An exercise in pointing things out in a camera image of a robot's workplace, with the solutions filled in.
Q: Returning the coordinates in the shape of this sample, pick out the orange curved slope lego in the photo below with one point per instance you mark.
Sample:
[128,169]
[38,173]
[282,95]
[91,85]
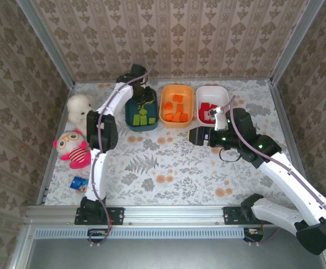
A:
[177,116]

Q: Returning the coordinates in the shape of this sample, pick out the wide aluminium mounting rail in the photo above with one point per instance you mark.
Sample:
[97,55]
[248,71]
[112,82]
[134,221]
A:
[174,214]

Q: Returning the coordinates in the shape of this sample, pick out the long red lego brick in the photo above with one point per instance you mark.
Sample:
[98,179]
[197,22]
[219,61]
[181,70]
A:
[202,112]
[211,107]

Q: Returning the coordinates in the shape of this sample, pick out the aluminium side rail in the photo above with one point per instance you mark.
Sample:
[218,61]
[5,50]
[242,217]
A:
[281,112]
[70,91]

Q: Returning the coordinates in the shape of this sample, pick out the long green lego brick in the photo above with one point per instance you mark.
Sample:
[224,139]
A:
[143,120]
[136,120]

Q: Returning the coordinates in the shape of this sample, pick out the white plastic container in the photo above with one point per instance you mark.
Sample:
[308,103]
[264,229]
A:
[210,93]

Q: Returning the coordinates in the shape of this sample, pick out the small green lego brick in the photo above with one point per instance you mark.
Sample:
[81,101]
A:
[143,112]
[152,120]

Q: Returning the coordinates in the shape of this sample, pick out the white teddy bear plush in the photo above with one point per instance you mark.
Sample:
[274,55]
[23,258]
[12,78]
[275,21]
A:
[77,107]

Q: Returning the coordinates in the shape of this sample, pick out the small blue packet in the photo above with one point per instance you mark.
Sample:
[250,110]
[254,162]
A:
[78,183]

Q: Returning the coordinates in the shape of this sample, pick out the orange plastic container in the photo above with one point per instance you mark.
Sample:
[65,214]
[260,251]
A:
[169,92]

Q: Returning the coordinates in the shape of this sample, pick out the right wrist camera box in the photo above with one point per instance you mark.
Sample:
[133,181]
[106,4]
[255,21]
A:
[218,122]

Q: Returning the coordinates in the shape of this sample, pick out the teal plastic container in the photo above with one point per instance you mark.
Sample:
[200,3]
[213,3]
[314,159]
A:
[140,128]

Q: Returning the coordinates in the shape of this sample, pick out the floral white tablecloth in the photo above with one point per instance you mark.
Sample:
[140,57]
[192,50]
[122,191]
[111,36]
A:
[165,157]

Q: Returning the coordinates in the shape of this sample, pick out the aluminium frame post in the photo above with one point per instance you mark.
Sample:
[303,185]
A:
[294,42]
[49,42]

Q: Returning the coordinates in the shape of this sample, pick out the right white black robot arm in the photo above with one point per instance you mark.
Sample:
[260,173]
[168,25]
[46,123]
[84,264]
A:
[297,190]

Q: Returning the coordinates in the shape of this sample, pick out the grey metal panel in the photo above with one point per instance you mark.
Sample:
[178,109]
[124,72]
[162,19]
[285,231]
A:
[165,255]

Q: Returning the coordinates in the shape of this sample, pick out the pink plush doll with glasses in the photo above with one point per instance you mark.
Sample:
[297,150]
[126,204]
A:
[73,151]

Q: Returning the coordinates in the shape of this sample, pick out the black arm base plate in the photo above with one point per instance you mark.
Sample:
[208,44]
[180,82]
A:
[117,215]
[230,215]

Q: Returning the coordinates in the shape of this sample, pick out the thin aluminium rail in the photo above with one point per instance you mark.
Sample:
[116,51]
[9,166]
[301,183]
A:
[179,80]

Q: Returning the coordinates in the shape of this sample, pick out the small orange lego brick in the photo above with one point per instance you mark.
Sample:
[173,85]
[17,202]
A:
[177,98]
[169,116]

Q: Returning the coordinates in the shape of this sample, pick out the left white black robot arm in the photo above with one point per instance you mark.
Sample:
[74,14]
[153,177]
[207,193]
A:
[101,131]

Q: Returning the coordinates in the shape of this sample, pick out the long orange lego brick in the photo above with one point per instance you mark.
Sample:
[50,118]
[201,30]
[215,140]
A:
[184,118]

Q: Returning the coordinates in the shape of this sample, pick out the red curved lego piece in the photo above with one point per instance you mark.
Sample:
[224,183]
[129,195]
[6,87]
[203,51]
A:
[209,120]

